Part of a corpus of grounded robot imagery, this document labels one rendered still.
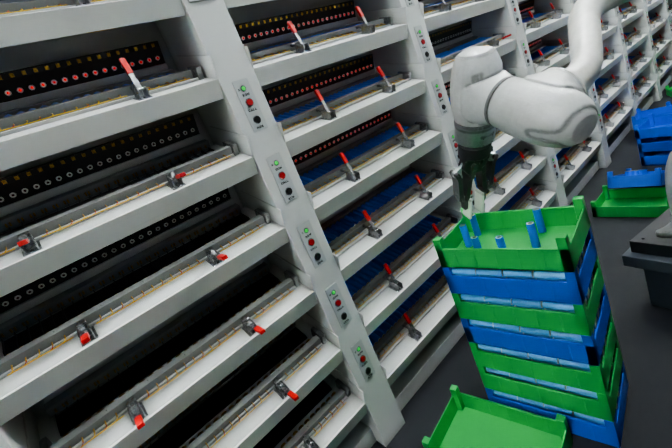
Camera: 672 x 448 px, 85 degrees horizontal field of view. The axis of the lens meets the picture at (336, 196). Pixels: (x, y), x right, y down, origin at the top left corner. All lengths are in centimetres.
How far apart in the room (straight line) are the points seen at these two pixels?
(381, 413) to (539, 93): 95
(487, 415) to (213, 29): 124
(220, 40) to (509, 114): 63
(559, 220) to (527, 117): 40
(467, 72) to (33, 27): 80
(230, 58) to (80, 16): 28
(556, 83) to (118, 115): 81
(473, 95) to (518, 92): 9
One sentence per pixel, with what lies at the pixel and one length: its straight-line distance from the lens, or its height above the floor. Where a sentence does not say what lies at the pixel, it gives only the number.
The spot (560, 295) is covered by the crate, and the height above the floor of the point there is 42.
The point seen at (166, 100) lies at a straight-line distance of 87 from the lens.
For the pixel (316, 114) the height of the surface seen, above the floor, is 96.
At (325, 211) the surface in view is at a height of 71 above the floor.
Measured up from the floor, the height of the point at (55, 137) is 110.
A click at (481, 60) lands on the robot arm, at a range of 81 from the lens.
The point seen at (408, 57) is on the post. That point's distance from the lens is 138.
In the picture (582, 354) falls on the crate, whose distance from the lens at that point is 104.
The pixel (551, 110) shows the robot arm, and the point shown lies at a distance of 73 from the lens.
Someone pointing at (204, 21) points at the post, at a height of 124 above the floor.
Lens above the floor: 97
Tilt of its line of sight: 13 degrees down
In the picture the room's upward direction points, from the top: 22 degrees counter-clockwise
